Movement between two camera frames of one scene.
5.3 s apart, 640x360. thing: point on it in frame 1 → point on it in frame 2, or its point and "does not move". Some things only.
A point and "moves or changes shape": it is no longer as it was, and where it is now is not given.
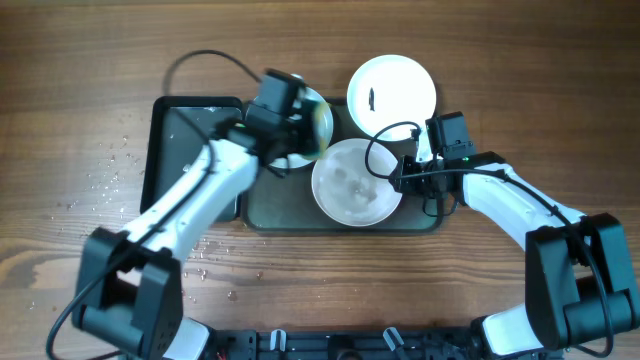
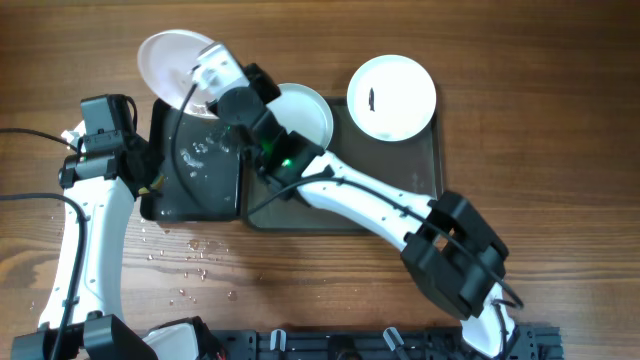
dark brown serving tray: [275, 199] does not move
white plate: [387, 90] does not move
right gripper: [406, 173] → [262, 80]
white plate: [344, 190] moves or changes shape
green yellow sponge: [321, 117] → [157, 184]
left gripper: [304, 128] → [138, 163]
